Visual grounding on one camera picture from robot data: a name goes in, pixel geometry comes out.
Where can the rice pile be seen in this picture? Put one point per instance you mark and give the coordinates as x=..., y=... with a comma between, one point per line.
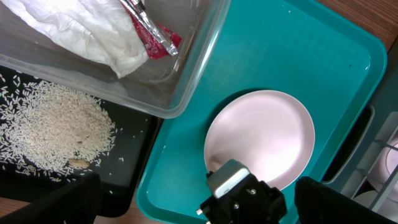
x=52, y=131

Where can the pink plate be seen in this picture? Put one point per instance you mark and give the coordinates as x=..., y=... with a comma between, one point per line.
x=268, y=131

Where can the teal serving tray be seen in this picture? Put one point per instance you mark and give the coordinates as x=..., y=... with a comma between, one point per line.
x=302, y=48

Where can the grey dishwasher rack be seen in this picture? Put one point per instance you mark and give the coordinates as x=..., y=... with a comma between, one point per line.
x=375, y=129

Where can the white napkin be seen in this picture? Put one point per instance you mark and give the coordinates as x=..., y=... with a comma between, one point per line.
x=98, y=30

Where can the grey bowl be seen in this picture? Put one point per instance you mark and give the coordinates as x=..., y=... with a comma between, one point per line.
x=388, y=209

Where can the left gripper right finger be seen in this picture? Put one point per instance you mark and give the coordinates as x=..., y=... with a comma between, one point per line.
x=318, y=204

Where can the red snack wrapper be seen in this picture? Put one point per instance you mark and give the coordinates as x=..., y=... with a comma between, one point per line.
x=158, y=40

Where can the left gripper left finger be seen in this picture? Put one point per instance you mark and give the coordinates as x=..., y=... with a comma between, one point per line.
x=78, y=202

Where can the clear plastic bin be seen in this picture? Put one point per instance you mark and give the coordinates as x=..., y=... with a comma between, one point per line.
x=161, y=87

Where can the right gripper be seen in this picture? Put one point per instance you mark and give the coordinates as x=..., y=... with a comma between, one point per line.
x=250, y=201

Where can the black tray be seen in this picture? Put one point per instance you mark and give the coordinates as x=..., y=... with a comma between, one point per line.
x=119, y=172

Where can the pink bowl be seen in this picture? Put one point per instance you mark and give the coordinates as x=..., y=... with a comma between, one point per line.
x=384, y=168

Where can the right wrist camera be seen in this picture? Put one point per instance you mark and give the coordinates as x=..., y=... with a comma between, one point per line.
x=226, y=177

